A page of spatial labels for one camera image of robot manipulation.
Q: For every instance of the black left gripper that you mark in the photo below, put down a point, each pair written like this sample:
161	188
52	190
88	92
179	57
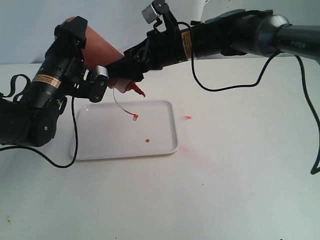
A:
64	61

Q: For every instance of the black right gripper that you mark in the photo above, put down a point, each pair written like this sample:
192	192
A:
158	50

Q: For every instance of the red sauce squeeze bottle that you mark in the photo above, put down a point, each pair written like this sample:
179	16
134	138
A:
99	52

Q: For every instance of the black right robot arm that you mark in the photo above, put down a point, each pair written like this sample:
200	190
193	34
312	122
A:
234	33

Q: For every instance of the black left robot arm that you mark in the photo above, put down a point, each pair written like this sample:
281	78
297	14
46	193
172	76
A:
29	118

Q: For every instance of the white backdrop cloth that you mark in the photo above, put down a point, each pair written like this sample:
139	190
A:
27	26

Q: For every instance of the white rectangular plastic tray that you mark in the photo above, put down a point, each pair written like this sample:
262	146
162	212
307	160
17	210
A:
115	131

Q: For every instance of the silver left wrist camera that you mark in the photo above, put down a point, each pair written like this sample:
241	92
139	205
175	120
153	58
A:
98	79

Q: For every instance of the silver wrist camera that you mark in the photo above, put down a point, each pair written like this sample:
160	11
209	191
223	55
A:
98	79
156	9

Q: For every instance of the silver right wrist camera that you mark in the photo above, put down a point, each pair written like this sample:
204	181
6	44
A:
156	9

